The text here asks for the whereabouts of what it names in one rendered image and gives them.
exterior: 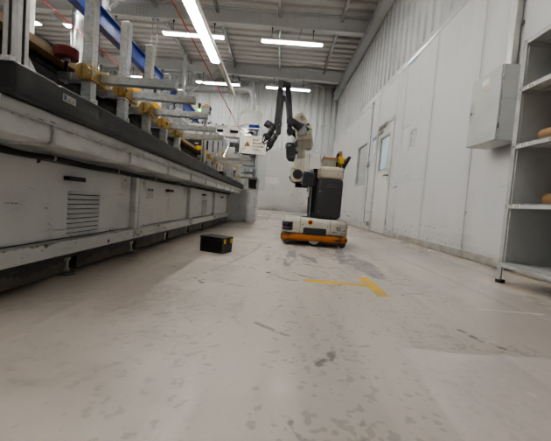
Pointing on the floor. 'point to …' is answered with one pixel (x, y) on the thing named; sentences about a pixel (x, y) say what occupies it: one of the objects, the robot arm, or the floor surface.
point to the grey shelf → (540, 162)
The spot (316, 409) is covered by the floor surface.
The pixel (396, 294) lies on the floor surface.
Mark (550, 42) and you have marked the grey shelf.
